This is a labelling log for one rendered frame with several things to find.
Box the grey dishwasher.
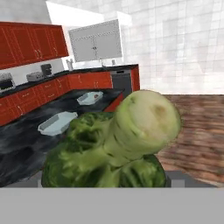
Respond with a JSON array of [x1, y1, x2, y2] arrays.
[[110, 69, 133, 97]]

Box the grey double-door wall cabinet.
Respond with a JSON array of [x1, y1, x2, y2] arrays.
[[67, 18, 123, 63]]

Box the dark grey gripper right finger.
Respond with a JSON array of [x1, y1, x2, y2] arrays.
[[164, 170, 217, 188]]

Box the silver toaster oven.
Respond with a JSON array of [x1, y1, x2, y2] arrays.
[[0, 73, 16, 93]]

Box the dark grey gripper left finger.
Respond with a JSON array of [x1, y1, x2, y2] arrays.
[[4, 171, 44, 188]]

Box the black coffee machine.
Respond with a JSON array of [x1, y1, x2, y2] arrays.
[[40, 63, 53, 78]]

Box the red base cupboards with drawers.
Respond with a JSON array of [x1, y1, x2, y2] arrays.
[[0, 75, 71, 127]]

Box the pale blue tupperware container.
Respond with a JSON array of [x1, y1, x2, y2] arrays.
[[38, 111, 79, 137], [76, 90, 104, 106]]

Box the red wall cupboards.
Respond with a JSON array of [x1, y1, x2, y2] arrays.
[[0, 21, 70, 70]]

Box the green broccoli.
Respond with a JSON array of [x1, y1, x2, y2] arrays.
[[40, 89, 182, 188]]

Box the silver toaster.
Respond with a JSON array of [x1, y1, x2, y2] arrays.
[[25, 71, 45, 83]]

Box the grey utensil pot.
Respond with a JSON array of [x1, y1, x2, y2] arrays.
[[66, 58, 74, 71]]

